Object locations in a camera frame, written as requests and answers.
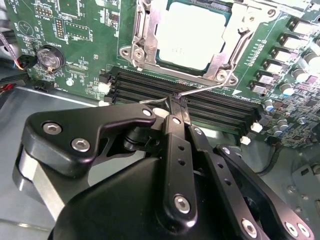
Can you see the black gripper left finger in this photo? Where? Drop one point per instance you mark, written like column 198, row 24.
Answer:
column 178, row 175

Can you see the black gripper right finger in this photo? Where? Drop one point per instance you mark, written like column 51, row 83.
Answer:
column 210, row 162

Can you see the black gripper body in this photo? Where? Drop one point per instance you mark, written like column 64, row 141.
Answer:
column 112, row 207

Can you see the silver CPU plate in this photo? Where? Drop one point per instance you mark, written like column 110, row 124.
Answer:
column 190, row 32

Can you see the metal CPU socket cover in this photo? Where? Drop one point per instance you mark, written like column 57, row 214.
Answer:
column 150, row 37

